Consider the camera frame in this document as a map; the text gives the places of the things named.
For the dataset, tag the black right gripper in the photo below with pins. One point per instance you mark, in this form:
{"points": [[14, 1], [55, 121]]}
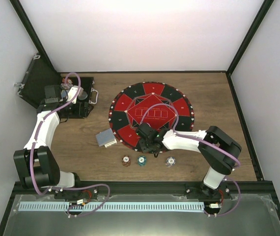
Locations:
{"points": [[144, 148]]}

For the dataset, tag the blue green chip stack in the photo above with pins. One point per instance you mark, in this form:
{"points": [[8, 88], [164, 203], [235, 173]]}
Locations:
{"points": [[141, 160]]}

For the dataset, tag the orange black chip stack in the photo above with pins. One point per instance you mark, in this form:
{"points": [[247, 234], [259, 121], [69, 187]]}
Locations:
{"points": [[126, 161]]}

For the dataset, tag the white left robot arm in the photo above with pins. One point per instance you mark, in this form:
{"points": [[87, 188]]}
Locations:
{"points": [[35, 163]]}

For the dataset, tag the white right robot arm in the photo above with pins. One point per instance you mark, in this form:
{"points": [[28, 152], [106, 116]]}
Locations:
{"points": [[219, 150]]}

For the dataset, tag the purple white chip stack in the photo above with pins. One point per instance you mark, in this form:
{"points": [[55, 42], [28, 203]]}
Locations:
{"points": [[170, 161]]}

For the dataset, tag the chips inside case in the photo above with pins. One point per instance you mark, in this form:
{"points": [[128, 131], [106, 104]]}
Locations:
{"points": [[66, 84]]}

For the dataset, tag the black poker chip case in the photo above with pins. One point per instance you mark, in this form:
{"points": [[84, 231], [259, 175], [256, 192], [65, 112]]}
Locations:
{"points": [[39, 75]]}

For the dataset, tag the round red black poker mat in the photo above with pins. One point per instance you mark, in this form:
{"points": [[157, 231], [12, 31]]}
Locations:
{"points": [[155, 103]]}

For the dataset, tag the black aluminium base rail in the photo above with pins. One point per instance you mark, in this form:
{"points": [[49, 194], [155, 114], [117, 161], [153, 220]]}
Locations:
{"points": [[191, 189]]}

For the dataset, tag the light blue slotted cable duct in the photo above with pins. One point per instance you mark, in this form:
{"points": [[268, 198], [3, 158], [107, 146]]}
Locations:
{"points": [[115, 207]]}

